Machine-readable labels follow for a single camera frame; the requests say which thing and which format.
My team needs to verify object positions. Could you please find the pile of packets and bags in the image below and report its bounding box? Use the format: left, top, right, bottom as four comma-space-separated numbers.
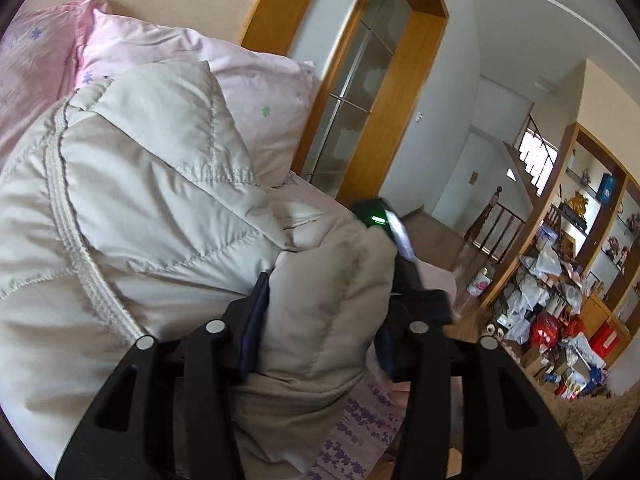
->
467, 230, 633, 401

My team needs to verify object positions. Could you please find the wooden framed glass door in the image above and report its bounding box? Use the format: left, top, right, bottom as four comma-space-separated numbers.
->
240, 0, 451, 206

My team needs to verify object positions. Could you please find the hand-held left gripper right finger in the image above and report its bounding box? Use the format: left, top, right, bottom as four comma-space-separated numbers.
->
376, 310, 583, 480

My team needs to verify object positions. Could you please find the low wooden cabinet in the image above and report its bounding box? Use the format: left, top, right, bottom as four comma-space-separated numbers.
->
402, 209, 471, 268

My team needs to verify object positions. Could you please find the wooden display shelf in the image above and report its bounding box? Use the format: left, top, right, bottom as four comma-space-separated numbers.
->
477, 120, 640, 396

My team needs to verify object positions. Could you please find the cream shaggy fleece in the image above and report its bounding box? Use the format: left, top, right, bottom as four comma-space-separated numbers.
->
540, 385, 640, 480

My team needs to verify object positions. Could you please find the pale pink floral pillow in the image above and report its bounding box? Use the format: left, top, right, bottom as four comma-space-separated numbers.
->
75, 7, 321, 186

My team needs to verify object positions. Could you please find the golden figurine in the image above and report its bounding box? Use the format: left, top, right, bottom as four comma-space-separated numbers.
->
565, 190, 596, 218

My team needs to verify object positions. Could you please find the wooden stair railing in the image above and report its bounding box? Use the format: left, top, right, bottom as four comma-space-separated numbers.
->
462, 185, 528, 263

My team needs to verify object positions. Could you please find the barred window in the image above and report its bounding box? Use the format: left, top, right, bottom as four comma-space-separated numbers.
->
517, 130, 560, 187

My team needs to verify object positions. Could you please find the blue box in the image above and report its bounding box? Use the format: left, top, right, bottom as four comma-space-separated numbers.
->
597, 173, 617, 206

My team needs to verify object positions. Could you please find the beige puffer jacket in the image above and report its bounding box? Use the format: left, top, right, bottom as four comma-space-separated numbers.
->
0, 60, 396, 478

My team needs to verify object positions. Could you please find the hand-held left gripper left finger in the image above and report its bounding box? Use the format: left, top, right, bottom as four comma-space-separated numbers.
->
55, 272, 273, 480

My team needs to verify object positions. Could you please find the pink floral bed sheet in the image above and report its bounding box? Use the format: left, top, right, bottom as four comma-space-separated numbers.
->
270, 175, 461, 480

